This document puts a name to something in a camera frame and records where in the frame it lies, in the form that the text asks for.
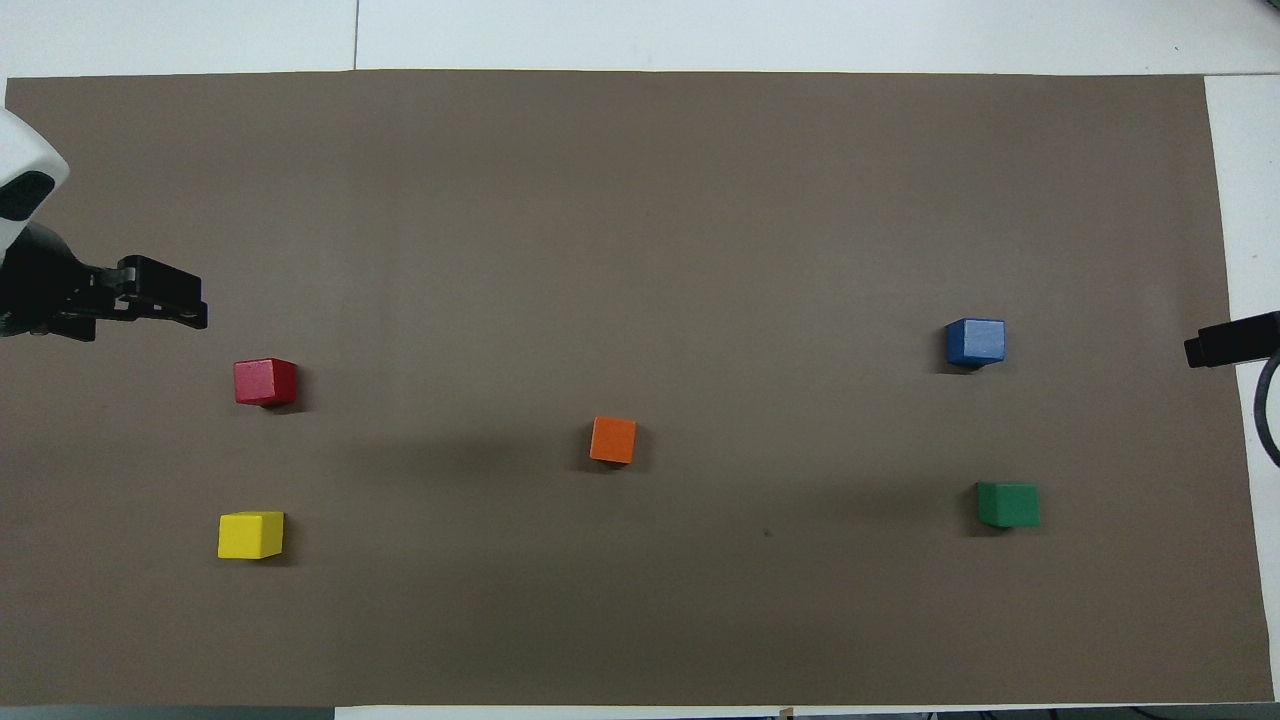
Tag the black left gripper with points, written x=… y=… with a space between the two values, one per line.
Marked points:
x=45 y=290

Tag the red wooden block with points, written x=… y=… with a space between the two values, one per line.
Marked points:
x=265 y=382

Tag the yellow wooden block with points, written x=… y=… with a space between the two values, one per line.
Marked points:
x=250 y=535

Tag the blue wooden block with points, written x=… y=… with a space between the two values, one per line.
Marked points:
x=975 y=341

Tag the green wooden block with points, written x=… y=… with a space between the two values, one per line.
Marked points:
x=1008 y=504

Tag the orange wooden block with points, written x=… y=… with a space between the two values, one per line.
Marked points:
x=613 y=440

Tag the brown paper table mat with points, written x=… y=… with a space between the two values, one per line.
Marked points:
x=640 y=250

